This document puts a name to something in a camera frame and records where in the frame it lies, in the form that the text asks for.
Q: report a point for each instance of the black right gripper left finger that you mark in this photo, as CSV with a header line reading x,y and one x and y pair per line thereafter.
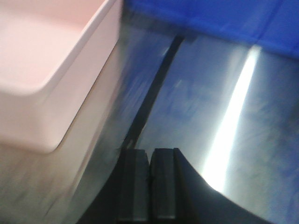
x,y
125,197

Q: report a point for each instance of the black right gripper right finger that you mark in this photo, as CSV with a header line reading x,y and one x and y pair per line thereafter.
x,y
180,195

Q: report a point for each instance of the pink plastic bin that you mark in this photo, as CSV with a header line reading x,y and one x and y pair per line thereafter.
x,y
51,53

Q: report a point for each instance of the stainless steel shelf cart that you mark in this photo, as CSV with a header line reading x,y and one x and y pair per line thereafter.
x,y
232,109

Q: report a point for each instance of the blue bin on shelf top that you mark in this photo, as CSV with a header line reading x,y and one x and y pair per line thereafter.
x,y
272,24

